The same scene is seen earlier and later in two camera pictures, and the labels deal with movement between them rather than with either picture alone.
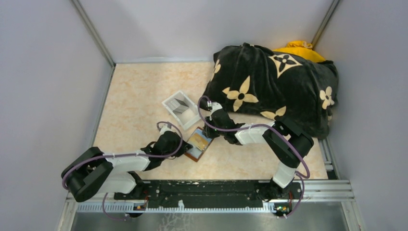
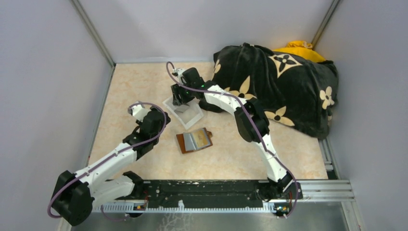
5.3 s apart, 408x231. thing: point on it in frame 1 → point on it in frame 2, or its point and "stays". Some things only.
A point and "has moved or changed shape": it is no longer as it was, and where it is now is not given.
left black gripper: [184, 147] → [153, 108]
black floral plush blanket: [248, 80] stays
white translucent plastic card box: [185, 111] stays
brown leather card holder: [200, 144] has moved or changed shape
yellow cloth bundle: [302, 49] stays
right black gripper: [207, 132] → [176, 93]
